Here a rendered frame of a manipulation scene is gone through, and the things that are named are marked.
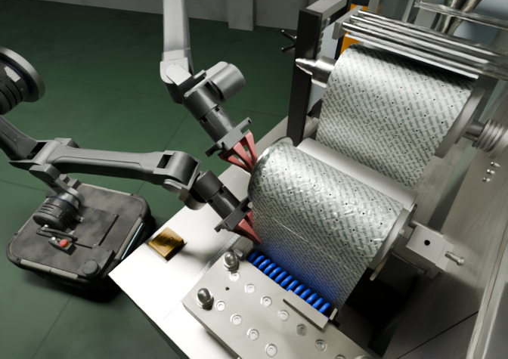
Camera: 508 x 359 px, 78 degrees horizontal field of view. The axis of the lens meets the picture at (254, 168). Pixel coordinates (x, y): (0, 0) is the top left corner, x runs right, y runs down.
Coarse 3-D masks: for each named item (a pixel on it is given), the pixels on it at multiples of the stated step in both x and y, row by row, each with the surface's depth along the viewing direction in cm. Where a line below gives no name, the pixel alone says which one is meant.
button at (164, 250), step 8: (160, 232) 90; (168, 232) 90; (152, 240) 88; (160, 240) 88; (168, 240) 88; (176, 240) 88; (160, 248) 87; (168, 248) 87; (176, 248) 88; (168, 256) 86
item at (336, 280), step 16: (256, 208) 62; (256, 224) 67; (272, 224) 62; (272, 240) 67; (288, 240) 62; (304, 240) 58; (272, 256) 72; (288, 256) 66; (304, 256) 62; (320, 256) 58; (288, 272) 71; (304, 272) 66; (320, 272) 61; (336, 272) 57; (352, 272) 54; (320, 288) 66; (336, 288) 61; (352, 288) 57; (336, 304) 65
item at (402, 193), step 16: (304, 144) 69; (320, 144) 70; (336, 160) 66; (352, 160) 67; (352, 176) 64; (368, 176) 63; (384, 176) 64; (384, 192) 61; (400, 192) 61; (416, 192) 62
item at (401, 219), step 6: (402, 210) 50; (408, 210) 51; (402, 216) 49; (396, 222) 48; (402, 222) 48; (396, 228) 47; (390, 234) 47; (396, 234) 47; (384, 240) 47; (390, 240) 47; (384, 246) 47; (378, 252) 48; (384, 252) 47; (378, 258) 48; (372, 264) 50; (378, 264) 49
